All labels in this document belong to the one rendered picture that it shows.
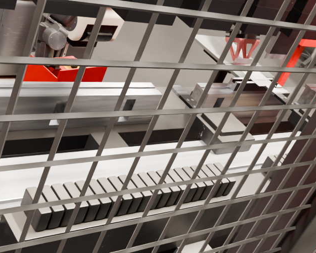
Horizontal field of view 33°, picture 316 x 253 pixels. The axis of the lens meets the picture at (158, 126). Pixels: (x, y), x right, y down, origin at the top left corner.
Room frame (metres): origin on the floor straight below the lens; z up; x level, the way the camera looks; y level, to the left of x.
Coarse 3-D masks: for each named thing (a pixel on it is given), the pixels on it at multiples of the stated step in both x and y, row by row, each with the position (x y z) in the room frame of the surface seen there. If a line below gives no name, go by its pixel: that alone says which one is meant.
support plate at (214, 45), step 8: (200, 40) 1.73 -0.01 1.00; (208, 40) 1.76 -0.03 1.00; (216, 40) 1.80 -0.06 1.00; (224, 40) 1.84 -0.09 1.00; (208, 48) 1.69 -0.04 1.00; (216, 48) 1.72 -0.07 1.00; (216, 56) 1.65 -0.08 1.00; (240, 56) 1.75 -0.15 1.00; (224, 64) 1.62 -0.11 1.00; (232, 64) 1.65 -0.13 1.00; (232, 72) 1.59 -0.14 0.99; (240, 72) 1.61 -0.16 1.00; (264, 72) 1.71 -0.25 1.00
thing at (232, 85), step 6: (234, 78) 1.54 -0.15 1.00; (240, 78) 1.56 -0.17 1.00; (228, 84) 1.54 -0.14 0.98; (234, 84) 1.52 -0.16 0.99; (246, 84) 1.55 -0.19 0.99; (252, 84) 1.57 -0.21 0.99; (276, 84) 1.66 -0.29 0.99; (234, 90) 1.52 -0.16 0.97; (246, 90) 1.56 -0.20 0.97; (252, 90) 1.59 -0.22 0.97; (258, 90) 1.61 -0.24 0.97; (264, 90) 1.63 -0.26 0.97
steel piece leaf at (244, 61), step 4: (236, 60) 1.66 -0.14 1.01; (240, 60) 1.67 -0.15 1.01; (244, 60) 1.69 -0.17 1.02; (248, 60) 1.70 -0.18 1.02; (236, 64) 1.66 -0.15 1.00; (240, 64) 1.67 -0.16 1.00; (244, 64) 1.69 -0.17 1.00; (248, 64) 1.71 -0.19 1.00; (244, 72) 1.62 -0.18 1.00; (252, 72) 1.65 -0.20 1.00; (256, 72) 1.67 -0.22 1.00; (252, 76) 1.62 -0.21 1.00; (256, 76) 1.63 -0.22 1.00; (260, 76) 1.65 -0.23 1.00; (264, 76) 1.66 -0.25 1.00
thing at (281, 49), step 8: (280, 32) 1.58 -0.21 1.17; (272, 40) 1.59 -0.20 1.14; (280, 40) 1.60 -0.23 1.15; (288, 40) 1.63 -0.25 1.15; (272, 48) 1.59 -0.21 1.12; (280, 48) 1.61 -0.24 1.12; (288, 48) 1.64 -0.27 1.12; (264, 56) 1.59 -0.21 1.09; (272, 56) 1.62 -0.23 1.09; (280, 56) 1.65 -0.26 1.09
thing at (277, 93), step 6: (276, 90) 1.59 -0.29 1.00; (276, 96) 1.55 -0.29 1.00; (282, 96) 1.56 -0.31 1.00; (282, 102) 1.53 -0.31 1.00; (312, 108) 1.49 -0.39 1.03; (294, 114) 1.45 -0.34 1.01; (300, 114) 1.44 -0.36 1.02; (288, 120) 1.45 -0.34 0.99; (294, 120) 1.44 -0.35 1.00; (306, 120) 1.42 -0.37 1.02
